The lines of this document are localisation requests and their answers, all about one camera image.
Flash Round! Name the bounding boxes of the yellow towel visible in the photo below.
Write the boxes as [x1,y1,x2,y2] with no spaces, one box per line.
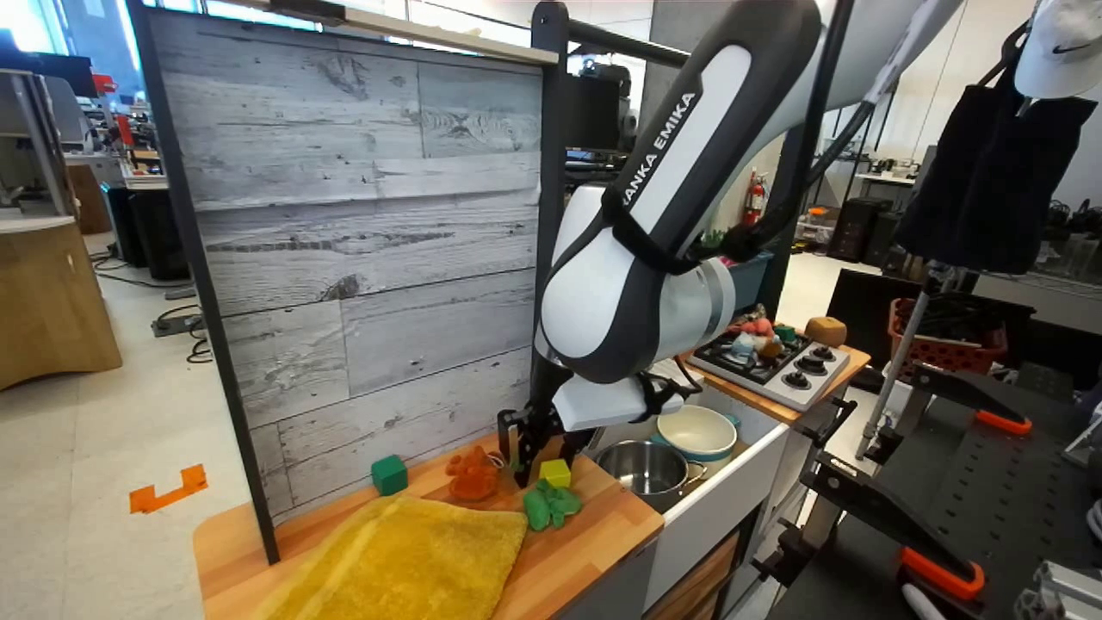
[252,493,535,620]

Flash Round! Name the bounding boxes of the black hanging bag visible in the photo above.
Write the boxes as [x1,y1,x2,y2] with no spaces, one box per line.
[895,22,1102,280]

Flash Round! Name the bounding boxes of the steel pot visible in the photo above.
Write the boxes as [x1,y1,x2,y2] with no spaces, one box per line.
[589,434,695,505]

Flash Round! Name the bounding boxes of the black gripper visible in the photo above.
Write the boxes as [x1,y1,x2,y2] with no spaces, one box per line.
[495,396,602,493]

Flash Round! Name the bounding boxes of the black clamp orange handle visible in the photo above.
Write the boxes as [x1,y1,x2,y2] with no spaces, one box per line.
[751,447,992,610]
[911,361,1038,445]

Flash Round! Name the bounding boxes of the grey wood backsplash panel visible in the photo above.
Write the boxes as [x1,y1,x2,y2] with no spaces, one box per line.
[143,11,550,525]

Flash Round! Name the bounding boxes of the black pegboard table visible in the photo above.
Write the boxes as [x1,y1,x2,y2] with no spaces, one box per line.
[734,361,1102,620]

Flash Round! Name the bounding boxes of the green plush toy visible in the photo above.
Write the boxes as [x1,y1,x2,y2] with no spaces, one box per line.
[519,479,589,539]

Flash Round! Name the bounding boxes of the white cap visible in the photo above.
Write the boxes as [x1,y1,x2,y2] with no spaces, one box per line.
[1012,0,1102,108]

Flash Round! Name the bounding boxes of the red crate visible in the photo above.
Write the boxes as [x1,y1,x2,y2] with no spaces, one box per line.
[887,294,1018,380]

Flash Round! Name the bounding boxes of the white bowl teal rim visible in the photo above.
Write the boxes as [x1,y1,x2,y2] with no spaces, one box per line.
[650,400,744,465]

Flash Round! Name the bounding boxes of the red fire extinguisher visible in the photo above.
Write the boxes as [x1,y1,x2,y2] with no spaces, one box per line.
[737,170,771,233]

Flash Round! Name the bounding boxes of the grey tripod stand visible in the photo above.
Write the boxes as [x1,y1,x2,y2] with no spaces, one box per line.
[859,264,961,465]

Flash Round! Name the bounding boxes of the toy stove black grates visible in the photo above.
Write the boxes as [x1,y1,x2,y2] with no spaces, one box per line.
[694,323,859,416]

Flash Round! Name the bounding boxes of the green plush cube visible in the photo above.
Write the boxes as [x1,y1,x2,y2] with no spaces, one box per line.
[369,453,414,500]

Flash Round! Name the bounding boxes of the tan wooden cabinet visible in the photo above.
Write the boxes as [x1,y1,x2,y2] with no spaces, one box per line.
[0,215,129,396]

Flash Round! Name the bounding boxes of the yellow plush cube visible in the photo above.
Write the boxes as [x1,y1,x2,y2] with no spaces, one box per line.
[535,456,579,496]

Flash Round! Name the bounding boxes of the white toy sink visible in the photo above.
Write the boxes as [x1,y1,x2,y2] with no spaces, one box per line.
[570,377,801,613]

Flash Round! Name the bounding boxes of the orange plush toy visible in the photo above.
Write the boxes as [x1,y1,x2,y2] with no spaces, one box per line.
[444,440,510,511]

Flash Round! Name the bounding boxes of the toy food pile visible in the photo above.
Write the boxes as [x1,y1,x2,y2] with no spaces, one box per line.
[728,323,771,361]

